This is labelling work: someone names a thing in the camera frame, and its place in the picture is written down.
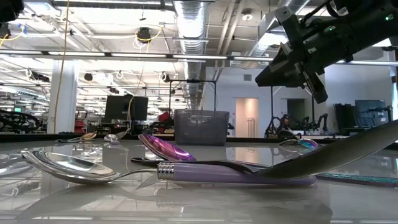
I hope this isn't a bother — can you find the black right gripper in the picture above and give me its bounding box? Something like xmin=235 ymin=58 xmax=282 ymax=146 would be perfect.
xmin=254 ymin=5 xmax=359 ymax=106

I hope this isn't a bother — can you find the black rig frame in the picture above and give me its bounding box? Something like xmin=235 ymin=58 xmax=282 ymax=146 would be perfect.
xmin=270 ymin=85 xmax=315 ymax=133
xmin=169 ymin=79 xmax=218 ymax=113

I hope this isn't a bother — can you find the black computer monitor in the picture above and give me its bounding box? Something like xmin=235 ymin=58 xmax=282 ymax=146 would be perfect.
xmin=104 ymin=95 xmax=149 ymax=124

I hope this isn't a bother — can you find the long ceiling light strip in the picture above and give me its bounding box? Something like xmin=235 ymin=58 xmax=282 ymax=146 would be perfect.
xmin=0 ymin=49 xmax=398 ymax=67

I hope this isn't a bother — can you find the black ceiling cable reel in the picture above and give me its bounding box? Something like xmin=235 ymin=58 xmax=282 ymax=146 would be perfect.
xmin=136 ymin=27 xmax=152 ymax=44

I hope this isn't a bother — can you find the yellow cable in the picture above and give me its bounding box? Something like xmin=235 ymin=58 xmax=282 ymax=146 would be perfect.
xmin=53 ymin=0 xmax=70 ymax=134

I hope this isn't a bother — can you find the white pillar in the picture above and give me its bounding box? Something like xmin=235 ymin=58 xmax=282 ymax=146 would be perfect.
xmin=46 ymin=60 xmax=80 ymax=134

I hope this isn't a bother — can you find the dark grey plastic bin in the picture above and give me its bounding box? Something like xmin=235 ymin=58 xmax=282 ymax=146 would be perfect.
xmin=174 ymin=108 xmax=230 ymax=146

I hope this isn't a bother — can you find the silver spoon lilac handle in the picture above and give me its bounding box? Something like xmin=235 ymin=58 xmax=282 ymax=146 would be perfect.
xmin=21 ymin=150 xmax=317 ymax=189
xmin=103 ymin=132 xmax=128 ymax=146

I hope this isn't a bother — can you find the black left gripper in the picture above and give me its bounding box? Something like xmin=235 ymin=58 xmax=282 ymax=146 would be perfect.
xmin=0 ymin=0 xmax=25 ymax=23

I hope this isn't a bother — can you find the pink iridescent spoon teal handle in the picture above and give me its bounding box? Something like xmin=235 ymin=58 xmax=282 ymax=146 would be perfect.
xmin=57 ymin=132 xmax=98 ymax=144

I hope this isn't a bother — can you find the dark wide monitor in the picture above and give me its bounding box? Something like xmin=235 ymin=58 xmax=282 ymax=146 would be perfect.
xmin=355 ymin=99 xmax=389 ymax=127

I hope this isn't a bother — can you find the silver air duct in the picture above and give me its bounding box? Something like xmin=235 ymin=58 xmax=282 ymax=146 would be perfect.
xmin=172 ymin=0 xmax=208 ymax=110

